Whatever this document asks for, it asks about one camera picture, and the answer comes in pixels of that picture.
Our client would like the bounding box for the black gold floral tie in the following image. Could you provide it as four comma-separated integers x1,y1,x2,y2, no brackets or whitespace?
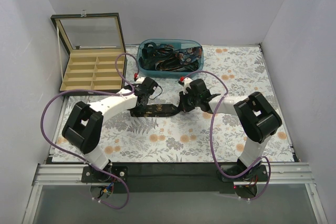
129,104,180,118

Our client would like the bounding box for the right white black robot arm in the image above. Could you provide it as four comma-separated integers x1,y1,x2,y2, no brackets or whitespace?
178,77,282,181

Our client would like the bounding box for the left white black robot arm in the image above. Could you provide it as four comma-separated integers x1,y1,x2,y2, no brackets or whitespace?
62,77,159,182

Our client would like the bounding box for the pile of dark ties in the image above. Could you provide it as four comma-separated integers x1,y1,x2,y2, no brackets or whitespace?
139,42,202,72

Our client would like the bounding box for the floral patterned table mat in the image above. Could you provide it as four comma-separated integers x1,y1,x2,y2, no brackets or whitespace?
52,45,296,163

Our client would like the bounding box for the blue floral tie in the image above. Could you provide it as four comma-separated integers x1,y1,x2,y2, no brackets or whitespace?
174,46,203,65

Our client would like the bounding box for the black compartment display box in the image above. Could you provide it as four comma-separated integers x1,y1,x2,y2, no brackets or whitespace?
50,10,127,95

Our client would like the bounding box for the teal plastic bin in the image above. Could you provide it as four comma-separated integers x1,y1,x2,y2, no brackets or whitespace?
136,39,204,78

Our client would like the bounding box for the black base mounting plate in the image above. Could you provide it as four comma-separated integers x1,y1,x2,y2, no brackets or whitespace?
59,162,268,197

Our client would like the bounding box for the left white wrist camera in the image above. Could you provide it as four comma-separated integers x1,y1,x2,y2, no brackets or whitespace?
133,73,145,83

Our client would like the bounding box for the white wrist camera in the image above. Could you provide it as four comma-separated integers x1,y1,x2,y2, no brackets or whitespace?
133,73,145,83
179,77,193,94

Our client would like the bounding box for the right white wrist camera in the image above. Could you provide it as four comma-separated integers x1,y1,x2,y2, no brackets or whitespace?
179,77,193,94

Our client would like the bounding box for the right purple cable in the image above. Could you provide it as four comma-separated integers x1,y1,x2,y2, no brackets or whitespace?
180,70,271,202

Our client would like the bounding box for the aluminium frame rail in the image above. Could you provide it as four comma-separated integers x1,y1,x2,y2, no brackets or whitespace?
23,162,327,223

